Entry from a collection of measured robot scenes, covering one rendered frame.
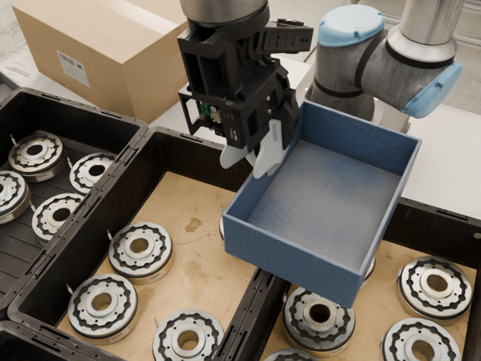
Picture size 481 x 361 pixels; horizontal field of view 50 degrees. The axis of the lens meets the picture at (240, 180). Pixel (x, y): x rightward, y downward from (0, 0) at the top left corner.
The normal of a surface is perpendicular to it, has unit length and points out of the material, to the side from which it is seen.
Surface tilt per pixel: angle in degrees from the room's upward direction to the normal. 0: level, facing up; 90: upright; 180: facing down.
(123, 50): 0
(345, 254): 2
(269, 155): 84
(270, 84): 82
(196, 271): 0
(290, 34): 84
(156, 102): 90
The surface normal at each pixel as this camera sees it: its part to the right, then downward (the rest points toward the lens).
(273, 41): 0.83, 0.31
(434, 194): -0.04, -0.65
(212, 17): -0.24, 0.72
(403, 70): -0.63, 0.55
